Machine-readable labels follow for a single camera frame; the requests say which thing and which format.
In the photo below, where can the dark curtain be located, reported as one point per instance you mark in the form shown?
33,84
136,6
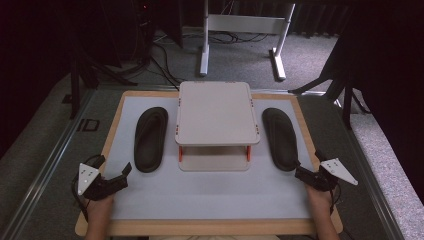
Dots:
390,66
33,50

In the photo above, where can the person's right hand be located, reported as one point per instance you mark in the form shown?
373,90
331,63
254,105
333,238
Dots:
318,200

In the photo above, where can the black tripod stand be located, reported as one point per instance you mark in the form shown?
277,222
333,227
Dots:
75,86
346,96

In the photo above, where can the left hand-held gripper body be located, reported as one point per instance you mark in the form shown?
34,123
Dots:
87,176

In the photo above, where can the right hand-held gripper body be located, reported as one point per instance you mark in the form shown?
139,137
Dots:
337,169

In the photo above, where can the white two-tier shoe rack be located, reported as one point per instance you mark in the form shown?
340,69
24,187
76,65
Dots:
216,116

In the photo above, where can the person's left hand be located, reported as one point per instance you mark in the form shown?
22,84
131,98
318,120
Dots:
100,206

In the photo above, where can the white metal desk frame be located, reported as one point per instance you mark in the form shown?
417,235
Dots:
246,24

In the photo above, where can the aluminium floor rail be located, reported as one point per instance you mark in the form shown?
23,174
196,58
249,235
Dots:
368,170
50,160

